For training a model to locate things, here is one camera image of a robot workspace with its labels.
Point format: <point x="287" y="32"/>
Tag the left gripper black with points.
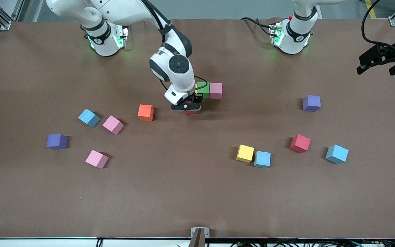
<point x="390" y="54"/>

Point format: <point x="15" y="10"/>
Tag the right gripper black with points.
<point x="196" y="98"/>

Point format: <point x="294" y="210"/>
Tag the yellow foam cube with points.
<point x="196" y="90"/>
<point x="245" y="153"/>

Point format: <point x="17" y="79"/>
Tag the green foam cube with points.
<point x="204" y="90"/>

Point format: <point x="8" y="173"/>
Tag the red foam cube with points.
<point x="190" y="112"/>
<point x="300" y="143"/>

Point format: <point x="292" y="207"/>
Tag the pink foam cube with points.
<point x="112" y="124"/>
<point x="216" y="90"/>
<point x="96" y="159"/>

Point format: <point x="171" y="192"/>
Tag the orange foam cube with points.
<point x="145" y="112"/>

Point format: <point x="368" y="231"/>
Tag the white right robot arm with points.
<point x="180" y="68"/>

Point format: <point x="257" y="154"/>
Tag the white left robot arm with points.
<point x="295" y="34"/>

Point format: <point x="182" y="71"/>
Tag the purple foam cube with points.
<point x="311" y="103"/>
<point x="57" y="141"/>

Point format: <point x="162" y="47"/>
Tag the blue foam cube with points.
<point x="88" y="117"/>
<point x="262" y="159"/>
<point x="337" y="153"/>

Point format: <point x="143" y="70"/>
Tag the brown table cover mat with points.
<point x="197" y="192"/>

